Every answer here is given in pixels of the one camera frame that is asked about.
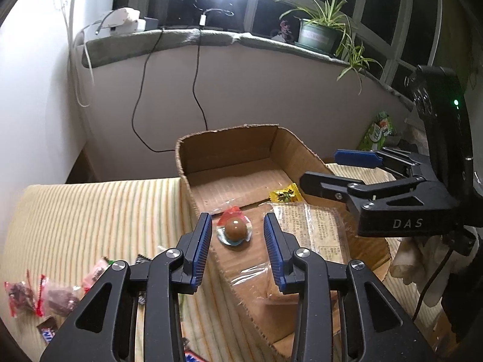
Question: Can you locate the clear bread package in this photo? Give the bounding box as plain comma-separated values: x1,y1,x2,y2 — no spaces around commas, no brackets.
230,202,353,306

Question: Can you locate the white device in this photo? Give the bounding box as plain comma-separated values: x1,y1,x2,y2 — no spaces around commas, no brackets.
96,7,146,38

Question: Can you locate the packaged brown tea egg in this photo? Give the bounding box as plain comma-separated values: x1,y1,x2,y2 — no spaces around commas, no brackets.
214,206,253,247

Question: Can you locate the potted spider plant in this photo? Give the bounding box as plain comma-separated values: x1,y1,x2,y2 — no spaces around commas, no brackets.
277,0,383,95

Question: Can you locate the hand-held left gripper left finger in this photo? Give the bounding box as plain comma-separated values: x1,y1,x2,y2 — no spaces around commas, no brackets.
40,212,214,362

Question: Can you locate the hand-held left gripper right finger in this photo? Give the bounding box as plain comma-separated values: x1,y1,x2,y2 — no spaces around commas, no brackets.
263,212,434,362

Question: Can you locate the striped bed sheet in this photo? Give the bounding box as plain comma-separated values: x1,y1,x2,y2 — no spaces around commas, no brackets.
0,163,446,362

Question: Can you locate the white framed window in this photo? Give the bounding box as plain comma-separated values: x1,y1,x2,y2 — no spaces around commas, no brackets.
113,0,465,95

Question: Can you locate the green snack bag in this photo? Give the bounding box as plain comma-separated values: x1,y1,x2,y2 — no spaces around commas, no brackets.
357,111,398,151

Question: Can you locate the small purple plant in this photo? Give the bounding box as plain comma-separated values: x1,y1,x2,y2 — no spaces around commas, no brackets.
271,19,297,44

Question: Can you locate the white charger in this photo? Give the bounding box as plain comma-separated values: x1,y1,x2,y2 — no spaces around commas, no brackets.
198,8,235,27

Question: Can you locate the dark cloth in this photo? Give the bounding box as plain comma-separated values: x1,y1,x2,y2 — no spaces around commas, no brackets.
440,230,483,348

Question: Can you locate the white cloth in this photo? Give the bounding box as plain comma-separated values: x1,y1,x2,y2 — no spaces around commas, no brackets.
389,234,453,306

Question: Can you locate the white cable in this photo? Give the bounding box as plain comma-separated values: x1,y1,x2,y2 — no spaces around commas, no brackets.
55,0,95,108

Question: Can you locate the brown cardboard box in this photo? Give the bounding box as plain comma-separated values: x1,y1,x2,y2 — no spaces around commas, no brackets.
174,124,392,362

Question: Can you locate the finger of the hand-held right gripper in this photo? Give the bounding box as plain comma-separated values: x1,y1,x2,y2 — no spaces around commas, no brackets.
300,171,451,214
334,147,431,182

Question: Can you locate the yellow candy packet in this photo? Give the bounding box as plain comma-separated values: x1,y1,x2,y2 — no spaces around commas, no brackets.
269,183,301,203

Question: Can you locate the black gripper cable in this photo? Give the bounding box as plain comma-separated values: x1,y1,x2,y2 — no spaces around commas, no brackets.
411,241,459,321

